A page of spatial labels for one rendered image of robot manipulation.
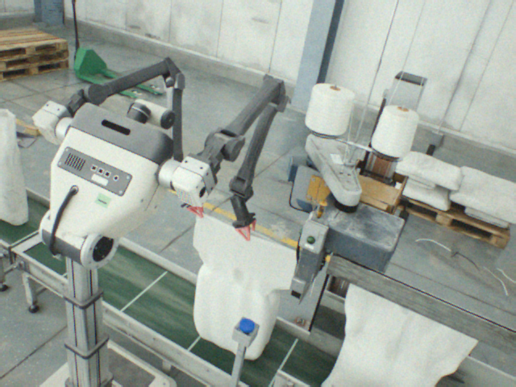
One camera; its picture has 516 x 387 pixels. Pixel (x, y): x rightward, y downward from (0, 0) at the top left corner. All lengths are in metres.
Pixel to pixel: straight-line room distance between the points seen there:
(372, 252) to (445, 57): 5.17
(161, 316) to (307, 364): 0.78
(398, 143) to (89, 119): 1.06
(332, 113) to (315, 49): 4.77
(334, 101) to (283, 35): 5.45
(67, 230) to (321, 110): 0.97
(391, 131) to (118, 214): 0.96
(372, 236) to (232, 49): 6.22
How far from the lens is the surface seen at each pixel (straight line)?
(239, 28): 7.37
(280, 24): 7.05
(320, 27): 6.33
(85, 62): 6.81
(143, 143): 1.39
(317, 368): 2.30
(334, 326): 2.25
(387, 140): 1.62
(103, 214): 1.39
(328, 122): 1.65
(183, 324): 2.34
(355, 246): 1.50
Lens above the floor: 2.13
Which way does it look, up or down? 30 degrees down
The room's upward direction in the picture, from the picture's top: 10 degrees clockwise
